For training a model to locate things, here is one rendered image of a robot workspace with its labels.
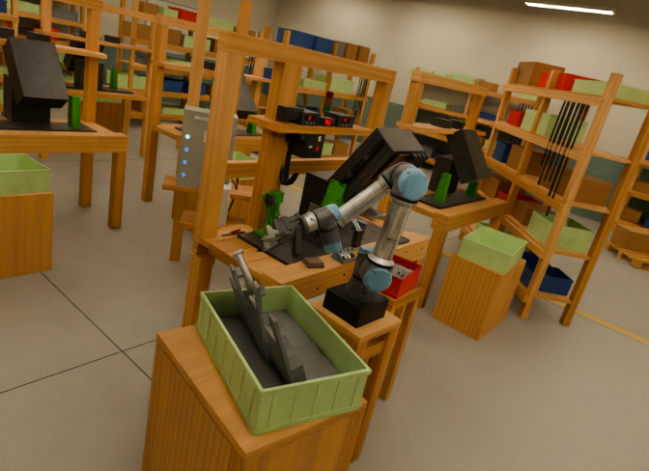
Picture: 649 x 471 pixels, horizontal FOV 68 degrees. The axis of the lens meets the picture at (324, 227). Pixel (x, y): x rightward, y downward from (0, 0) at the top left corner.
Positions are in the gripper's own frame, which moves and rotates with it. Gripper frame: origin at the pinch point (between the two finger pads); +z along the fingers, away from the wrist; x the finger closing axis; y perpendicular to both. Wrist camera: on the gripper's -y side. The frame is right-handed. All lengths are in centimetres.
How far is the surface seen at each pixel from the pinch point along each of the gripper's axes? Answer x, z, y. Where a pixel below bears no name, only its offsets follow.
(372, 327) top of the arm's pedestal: -32, -38, -45
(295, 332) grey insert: -23.6, -3.9, -33.2
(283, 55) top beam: -33, -61, 101
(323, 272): -61, -38, -10
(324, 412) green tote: 6, 4, -63
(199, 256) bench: -90, 14, 30
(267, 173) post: -77, -38, 59
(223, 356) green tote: -3.2, 26.9, -31.4
